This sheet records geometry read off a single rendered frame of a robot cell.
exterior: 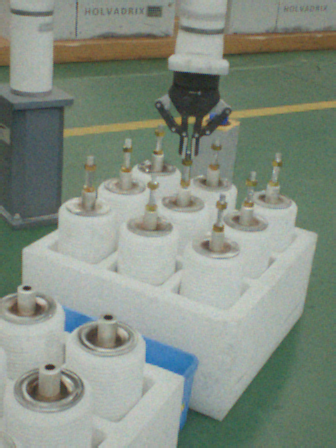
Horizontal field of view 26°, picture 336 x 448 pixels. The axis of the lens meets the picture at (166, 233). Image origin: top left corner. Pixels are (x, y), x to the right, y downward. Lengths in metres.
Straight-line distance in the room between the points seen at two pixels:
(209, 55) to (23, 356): 0.54
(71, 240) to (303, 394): 0.46
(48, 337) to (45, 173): 0.82
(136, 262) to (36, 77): 0.62
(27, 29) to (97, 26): 1.80
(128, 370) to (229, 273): 0.30
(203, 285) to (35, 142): 0.68
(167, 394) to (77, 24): 2.59
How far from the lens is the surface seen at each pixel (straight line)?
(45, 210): 1.75
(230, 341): 1.11
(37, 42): 1.64
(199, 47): 1.17
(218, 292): 1.13
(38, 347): 0.94
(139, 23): 3.52
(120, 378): 0.88
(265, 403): 1.25
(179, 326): 1.14
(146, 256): 1.16
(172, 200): 1.29
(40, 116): 1.66
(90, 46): 3.34
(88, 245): 1.22
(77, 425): 0.81
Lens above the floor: 0.76
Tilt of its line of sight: 26 degrees down
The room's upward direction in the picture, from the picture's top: 6 degrees clockwise
